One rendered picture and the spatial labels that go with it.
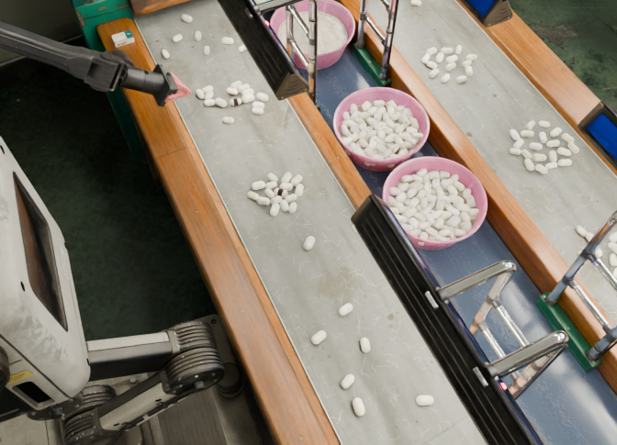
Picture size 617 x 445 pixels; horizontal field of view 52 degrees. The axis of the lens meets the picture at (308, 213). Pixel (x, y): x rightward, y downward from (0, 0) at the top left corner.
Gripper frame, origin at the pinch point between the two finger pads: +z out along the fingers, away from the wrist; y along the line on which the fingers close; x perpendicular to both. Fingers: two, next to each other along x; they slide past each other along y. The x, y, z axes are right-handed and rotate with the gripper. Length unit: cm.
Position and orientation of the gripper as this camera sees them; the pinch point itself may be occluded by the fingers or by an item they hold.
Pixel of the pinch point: (187, 92)
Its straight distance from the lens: 175.7
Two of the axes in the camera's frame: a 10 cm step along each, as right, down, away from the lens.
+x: -5.8, 6.5, 4.9
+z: 6.9, 0.8, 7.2
